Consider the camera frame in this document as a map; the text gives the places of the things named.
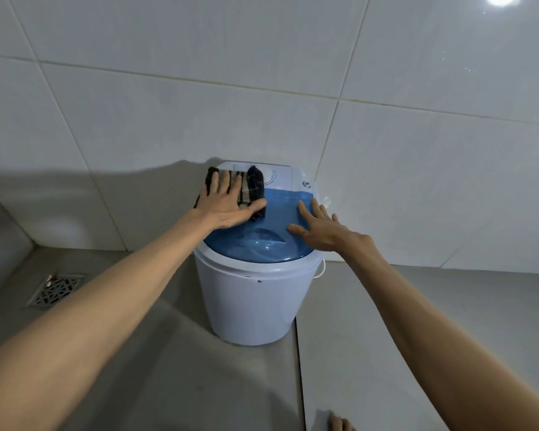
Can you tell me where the person's left hand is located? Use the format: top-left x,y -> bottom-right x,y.
197,170 -> 268,230

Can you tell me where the person's right hand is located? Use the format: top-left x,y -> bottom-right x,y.
287,198 -> 374,253

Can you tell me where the black plaid cloth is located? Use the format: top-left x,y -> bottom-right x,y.
193,165 -> 267,222

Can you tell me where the person's left forearm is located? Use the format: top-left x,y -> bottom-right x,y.
0,207 -> 221,431

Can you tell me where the person's right forearm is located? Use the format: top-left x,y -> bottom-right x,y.
341,233 -> 539,431

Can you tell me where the blue translucent washer lid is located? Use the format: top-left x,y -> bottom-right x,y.
204,189 -> 316,263

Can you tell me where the small white washing machine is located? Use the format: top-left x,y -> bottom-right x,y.
193,161 -> 326,347

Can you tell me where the metal floor drain grate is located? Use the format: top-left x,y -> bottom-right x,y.
25,274 -> 87,309

